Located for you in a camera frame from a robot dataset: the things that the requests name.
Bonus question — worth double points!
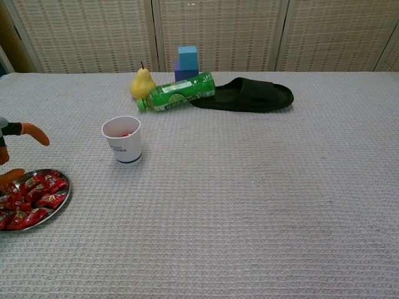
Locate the brown wooden board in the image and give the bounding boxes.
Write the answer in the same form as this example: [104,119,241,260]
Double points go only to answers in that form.
[0,0,36,75]

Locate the round metal plate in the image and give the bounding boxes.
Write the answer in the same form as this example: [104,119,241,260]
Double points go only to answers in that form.
[0,168,72,232]

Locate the purple foam cube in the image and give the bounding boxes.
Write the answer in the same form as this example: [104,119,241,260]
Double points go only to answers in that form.
[174,59,200,83]

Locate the yellow pear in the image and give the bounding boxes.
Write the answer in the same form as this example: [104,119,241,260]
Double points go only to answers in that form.
[129,61,157,100]

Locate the green plastic bottle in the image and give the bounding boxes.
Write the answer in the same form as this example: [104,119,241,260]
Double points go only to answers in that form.
[136,71,216,113]

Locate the light blue foam cube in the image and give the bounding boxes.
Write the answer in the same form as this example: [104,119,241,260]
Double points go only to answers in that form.
[178,45,200,72]

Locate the white paper cup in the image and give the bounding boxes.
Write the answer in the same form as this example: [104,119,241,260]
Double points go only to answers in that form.
[101,115,143,167]

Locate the woven folding screen panel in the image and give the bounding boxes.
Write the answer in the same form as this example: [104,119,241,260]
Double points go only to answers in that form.
[372,24,399,74]
[276,0,399,74]
[6,0,157,74]
[151,0,289,74]

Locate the black slipper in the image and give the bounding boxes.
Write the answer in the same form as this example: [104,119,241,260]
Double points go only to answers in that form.
[190,77,295,113]

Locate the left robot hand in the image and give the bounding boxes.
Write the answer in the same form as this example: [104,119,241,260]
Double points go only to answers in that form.
[0,117,50,187]

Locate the white woven tablecloth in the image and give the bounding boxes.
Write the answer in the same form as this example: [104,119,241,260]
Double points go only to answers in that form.
[0,71,399,299]

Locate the red candy heap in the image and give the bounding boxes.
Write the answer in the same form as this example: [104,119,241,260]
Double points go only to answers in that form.
[0,173,69,230]

